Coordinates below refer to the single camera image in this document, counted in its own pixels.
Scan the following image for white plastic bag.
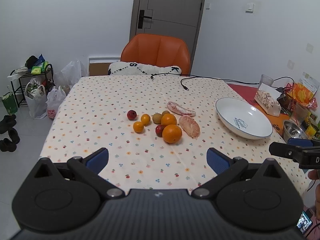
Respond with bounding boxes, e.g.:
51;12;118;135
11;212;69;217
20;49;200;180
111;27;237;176
24;82;47;120

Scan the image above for clear plastic bag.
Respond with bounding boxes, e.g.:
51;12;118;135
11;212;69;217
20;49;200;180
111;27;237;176
54;60;88;89

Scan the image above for black door handle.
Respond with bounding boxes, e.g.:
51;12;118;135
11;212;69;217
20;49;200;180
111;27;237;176
137;10;152;29

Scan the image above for large orange front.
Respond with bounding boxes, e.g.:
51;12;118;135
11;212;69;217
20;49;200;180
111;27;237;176
162;125;182;144

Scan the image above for small tangerine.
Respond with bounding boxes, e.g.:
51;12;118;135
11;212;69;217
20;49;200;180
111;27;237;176
140;114;151;126
133;121;144;133

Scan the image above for peeled pomelo wedge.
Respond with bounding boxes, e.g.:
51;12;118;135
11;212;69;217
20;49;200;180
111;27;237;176
167;101;196;117

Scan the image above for black usb cable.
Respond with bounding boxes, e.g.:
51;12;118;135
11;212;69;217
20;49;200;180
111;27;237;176
180;74;261;91

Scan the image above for orange leather chair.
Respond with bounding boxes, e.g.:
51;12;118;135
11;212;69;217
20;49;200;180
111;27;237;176
120;34;191;74

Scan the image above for black power adapter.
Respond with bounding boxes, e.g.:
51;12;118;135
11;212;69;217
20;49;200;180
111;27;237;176
276;87;291;98

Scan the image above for smartphone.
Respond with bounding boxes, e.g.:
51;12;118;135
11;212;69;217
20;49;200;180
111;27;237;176
297;209;313;235

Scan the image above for white wall switch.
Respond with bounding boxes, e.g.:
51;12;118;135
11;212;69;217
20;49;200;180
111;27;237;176
245;2;254;13

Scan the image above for green kiwi front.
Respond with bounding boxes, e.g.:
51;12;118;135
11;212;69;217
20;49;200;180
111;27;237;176
152;113;162;125

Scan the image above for person's right hand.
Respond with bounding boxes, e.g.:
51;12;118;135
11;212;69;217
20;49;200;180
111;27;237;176
308;170;320;220

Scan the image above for dark red plum left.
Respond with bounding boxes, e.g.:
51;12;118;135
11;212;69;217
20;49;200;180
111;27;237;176
127;110;137;121

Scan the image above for black metal shelf rack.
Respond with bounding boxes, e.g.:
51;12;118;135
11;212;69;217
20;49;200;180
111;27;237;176
7;64;54;108

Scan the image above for large orange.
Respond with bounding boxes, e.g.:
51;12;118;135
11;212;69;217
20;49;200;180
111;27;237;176
161;113;177;126
162;125;182;144

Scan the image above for red printed plastic bag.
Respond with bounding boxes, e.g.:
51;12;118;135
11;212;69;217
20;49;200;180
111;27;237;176
46;86;66;120

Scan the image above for orange patterned snack bag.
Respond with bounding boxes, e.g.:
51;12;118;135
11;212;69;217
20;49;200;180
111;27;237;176
287;83;318;109

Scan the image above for clear plastic cup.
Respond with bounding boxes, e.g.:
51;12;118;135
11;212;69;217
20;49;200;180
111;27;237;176
258;74;274;89

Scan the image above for white fluffy cushion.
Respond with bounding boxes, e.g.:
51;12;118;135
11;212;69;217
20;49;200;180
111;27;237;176
107;61;182;75

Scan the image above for grey door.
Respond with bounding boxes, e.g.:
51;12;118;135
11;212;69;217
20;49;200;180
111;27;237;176
130;0;204;57

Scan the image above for peeled pomelo half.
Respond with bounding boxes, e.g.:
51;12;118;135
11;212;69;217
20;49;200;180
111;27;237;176
179;115;200;138

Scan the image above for dark red plum front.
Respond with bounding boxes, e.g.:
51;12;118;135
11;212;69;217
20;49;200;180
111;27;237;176
155;125;165;137

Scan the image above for black shoes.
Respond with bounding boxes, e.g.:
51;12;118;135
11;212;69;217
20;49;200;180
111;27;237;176
0;114;20;152

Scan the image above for white ceramic plate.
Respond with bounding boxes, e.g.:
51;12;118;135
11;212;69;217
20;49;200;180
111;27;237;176
215;98;273;140

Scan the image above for black cable on cushion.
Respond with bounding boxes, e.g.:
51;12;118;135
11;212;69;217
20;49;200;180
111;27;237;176
150;72;176;80

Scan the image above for green paper bag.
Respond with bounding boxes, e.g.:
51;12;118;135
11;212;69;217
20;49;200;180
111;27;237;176
1;92;18;115

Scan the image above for orange red table mat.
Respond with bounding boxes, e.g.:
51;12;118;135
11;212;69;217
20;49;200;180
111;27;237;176
227;83;291;136

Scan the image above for floral tablecloth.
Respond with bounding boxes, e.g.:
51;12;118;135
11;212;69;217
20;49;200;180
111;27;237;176
39;74;309;196

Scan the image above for stainless steel bowl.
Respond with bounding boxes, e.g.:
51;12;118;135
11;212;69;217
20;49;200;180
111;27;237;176
283;120;308;142

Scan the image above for small tangerine front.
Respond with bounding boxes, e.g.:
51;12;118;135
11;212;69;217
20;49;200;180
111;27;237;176
133;121;144;133

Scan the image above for dark red plum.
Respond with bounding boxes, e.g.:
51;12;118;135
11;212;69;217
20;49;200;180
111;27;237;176
155;125;165;137
127;110;137;121

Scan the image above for nougat snack bag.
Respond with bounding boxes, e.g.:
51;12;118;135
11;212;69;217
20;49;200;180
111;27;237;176
254;84;281;117

